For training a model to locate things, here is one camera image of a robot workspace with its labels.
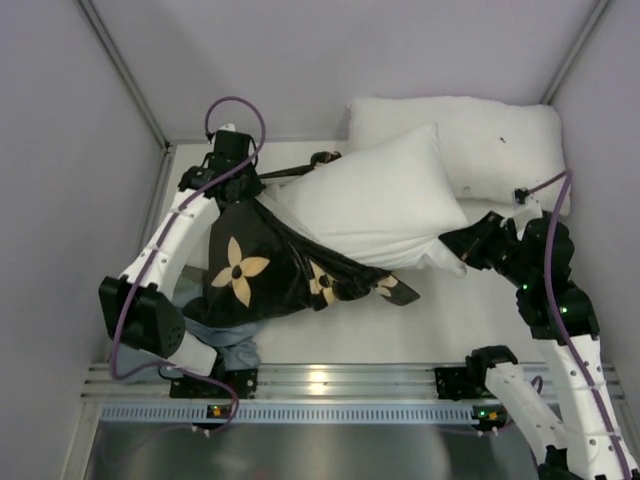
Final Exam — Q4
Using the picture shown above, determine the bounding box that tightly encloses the black floral pillowcase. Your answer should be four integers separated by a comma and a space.
183, 200, 420, 328

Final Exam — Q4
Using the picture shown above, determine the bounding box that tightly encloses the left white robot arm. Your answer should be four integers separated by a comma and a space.
99, 124, 263, 380

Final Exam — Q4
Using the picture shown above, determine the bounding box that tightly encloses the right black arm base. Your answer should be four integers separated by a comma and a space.
434, 367, 491, 401

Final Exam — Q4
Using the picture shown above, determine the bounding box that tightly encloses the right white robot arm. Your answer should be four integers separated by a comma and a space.
439, 212, 639, 479

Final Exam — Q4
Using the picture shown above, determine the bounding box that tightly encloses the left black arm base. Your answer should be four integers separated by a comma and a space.
169, 369, 259, 399

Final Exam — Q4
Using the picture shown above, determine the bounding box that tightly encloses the white spare pillow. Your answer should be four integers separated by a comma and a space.
348, 96, 566, 204

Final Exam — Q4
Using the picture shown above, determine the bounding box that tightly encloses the blue-grey crumpled cloth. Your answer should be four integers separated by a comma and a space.
113, 267, 262, 385

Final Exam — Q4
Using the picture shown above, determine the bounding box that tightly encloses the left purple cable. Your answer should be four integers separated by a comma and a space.
108, 96, 267, 436

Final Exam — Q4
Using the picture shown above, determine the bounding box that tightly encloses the purple cable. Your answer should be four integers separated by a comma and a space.
108, 96, 267, 436
513, 168, 631, 480

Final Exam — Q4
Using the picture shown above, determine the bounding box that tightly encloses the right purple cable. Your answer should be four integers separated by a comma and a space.
513, 168, 631, 480

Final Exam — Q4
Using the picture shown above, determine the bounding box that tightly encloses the left aluminium corner post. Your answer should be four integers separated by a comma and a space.
74, 0, 171, 153

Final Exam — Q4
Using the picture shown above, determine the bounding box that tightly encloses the aluminium corner post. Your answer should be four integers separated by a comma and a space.
539, 0, 616, 105
74, 0, 171, 153

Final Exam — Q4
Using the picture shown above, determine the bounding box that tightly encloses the right aluminium corner post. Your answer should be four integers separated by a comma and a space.
539, 0, 616, 105

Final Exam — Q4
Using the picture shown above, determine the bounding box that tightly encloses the aluminium mounting rail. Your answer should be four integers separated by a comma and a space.
79, 363, 626, 401

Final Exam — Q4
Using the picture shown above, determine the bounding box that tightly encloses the grey slotted cable duct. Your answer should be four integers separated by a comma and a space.
101, 401, 506, 425

